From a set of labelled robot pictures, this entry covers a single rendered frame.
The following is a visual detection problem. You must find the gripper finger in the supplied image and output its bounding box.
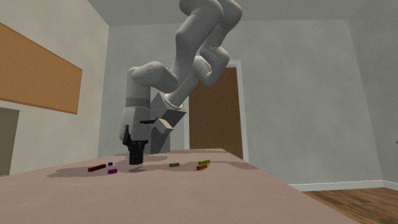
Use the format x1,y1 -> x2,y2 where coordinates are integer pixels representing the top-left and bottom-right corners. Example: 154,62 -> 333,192
138,140 -> 149,164
123,125 -> 140,165

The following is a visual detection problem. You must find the magenta rod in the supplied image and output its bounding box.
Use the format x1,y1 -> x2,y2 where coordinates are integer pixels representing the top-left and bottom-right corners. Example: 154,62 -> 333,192
108,169 -> 118,174

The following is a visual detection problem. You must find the orange rod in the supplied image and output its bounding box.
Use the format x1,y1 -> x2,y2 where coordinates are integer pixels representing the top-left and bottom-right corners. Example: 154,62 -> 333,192
197,164 -> 207,170

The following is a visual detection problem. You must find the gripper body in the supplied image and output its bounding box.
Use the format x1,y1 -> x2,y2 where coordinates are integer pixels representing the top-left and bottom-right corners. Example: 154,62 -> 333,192
119,106 -> 150,141

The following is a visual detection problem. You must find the red rod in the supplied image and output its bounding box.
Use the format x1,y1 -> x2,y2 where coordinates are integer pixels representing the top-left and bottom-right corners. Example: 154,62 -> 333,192
88,164 -> 106,172

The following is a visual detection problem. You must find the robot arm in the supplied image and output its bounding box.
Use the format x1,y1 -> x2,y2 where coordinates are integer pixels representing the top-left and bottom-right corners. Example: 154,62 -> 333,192
126,0 -> 243,110

